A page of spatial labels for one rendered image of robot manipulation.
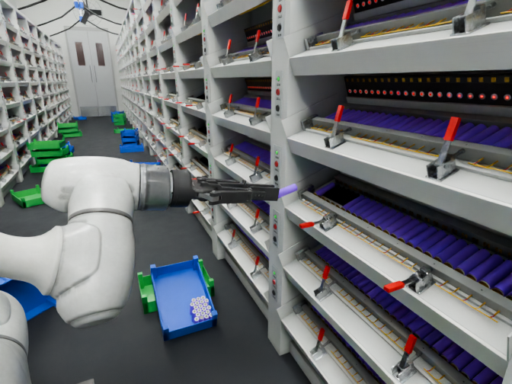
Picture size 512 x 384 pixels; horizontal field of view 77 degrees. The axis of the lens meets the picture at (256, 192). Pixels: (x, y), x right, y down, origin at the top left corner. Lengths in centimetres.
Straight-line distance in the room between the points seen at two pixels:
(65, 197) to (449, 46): 62
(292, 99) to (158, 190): 45
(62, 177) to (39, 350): 96
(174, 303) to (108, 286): 90
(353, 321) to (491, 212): 45
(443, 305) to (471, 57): 37
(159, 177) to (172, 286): 90
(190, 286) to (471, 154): 117
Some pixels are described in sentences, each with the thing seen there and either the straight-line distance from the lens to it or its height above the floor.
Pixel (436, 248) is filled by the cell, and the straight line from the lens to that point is 70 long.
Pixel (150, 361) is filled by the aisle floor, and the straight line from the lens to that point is 130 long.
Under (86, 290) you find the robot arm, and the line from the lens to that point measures 53.
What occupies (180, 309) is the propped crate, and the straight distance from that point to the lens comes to 141.
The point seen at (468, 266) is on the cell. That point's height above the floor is 61.
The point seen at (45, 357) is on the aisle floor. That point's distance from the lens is 145.
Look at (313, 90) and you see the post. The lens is 93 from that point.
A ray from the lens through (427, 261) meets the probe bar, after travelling 66.
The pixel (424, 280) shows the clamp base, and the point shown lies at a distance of 64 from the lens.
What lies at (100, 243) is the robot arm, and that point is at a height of 67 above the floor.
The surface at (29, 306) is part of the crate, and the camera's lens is 170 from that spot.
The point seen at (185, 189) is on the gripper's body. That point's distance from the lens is 64.
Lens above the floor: 90
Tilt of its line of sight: 19 degrees down
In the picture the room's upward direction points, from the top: straight up
